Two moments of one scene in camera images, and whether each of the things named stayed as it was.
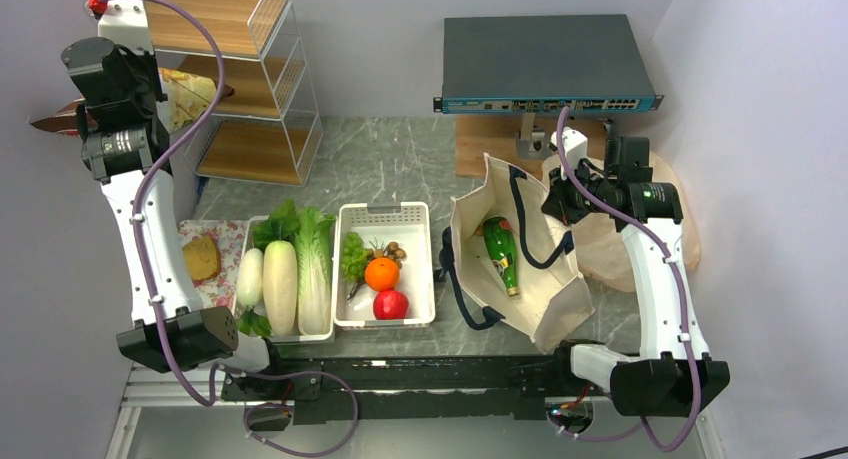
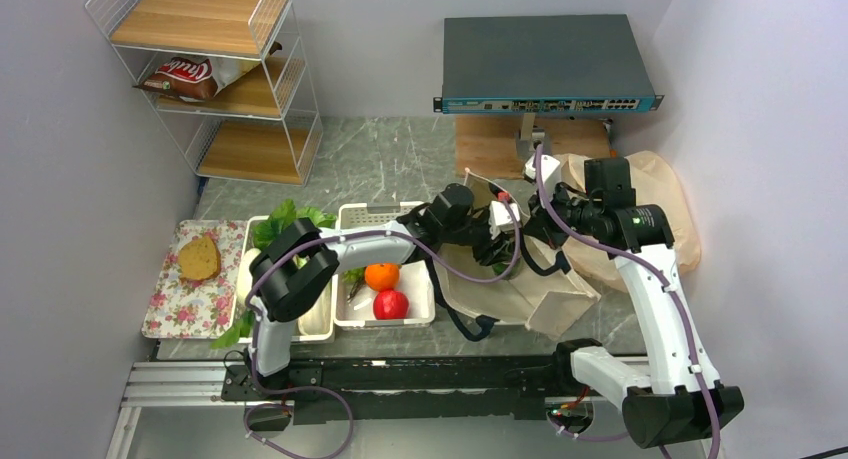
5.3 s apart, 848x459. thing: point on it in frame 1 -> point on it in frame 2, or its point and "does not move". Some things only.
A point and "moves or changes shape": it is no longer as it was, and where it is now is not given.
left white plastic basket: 291,338 does not move
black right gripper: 558,201 -> 541,226
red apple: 390,305 does not move
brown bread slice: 202,258 does not move
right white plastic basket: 407,224 does not move
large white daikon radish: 280,288 moves or changes shape
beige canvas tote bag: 506,254 moves or changes shape
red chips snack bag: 189,98 -> 195,78
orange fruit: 382,274 does not move
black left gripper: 145,59 -> 501,252
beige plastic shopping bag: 600,243 does not move
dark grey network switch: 538,64 does not move
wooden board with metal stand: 520,142 does not move
